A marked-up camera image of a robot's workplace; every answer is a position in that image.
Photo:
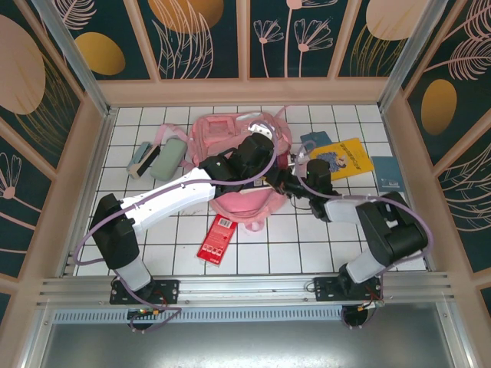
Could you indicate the wall panel gold circle leaves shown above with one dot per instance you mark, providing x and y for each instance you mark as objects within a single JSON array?
[{"x": 184, "y": 38}]

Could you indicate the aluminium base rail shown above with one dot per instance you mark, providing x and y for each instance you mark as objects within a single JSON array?
[{"x": 249, "y": 291}]

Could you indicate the wall panel pink leaf outlines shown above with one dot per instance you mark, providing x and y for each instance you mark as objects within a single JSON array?
[{"x": 468, "y": 199}]

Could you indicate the wall panel flower outline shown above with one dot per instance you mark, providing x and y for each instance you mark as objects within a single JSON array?
[{"x": 19, "y": 199}]

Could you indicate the yellow book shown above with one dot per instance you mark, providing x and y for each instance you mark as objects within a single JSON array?
[{"x": 349, "y": 157}]

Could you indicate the wall panel beige circle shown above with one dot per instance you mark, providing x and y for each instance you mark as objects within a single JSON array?
[{"x": 383, "y": 38}]

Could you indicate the wall panel pink flowers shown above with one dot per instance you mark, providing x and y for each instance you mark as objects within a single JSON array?
[{"x": 291, "y": 38}]

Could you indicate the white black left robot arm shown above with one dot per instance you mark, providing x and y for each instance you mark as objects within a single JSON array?
[{"x": 172, "y": 195}]

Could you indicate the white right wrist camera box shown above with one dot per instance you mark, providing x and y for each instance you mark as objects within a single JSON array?
[{"x": 303, "y": 159}]

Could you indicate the teal booklet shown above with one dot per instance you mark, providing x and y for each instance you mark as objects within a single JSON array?
[{"x": 316, "y": 138}]

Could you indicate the aluminium side rail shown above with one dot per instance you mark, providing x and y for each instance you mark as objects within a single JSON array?
[
  {"x": 100, "y": 153},
  {"x": 391, "y": 126}
]

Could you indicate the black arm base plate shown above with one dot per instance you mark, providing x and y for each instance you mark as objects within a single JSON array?
[
  {"x": 169, "y": 291},
  {"x": 326, "y": 289}
]

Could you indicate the wall panel beige disc gold lines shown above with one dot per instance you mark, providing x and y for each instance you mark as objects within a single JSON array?
[{"x": 30, "y": 76}]

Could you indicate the aluminium frame post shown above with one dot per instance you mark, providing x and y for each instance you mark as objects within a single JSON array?
[
  {"x": 410, "y": 50},
  {"x": 73, "y": 50}
]

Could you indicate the wall panel gold oval feathers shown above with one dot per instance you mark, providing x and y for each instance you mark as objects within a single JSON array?
[{"x": 452, "y": 57}]

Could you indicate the pink backpack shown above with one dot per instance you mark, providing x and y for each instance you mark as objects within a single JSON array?
[{"x": 215, "y": 134}]

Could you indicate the mint green glasses case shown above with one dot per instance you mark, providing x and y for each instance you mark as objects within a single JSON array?
[{"x": 169, "y": 157}]

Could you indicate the teal notebook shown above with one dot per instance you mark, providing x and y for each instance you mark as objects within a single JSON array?
[{"x": 387, "y": 172}]

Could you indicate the red package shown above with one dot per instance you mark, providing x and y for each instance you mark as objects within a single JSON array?
[{"x": 216, "y": 241}]

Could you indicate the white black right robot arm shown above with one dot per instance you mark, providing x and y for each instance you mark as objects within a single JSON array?
[{"x": 391, "y": 226}]

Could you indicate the grey metal sheet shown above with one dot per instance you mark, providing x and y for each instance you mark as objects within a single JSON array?
[{"x": 249, "y": 349}]

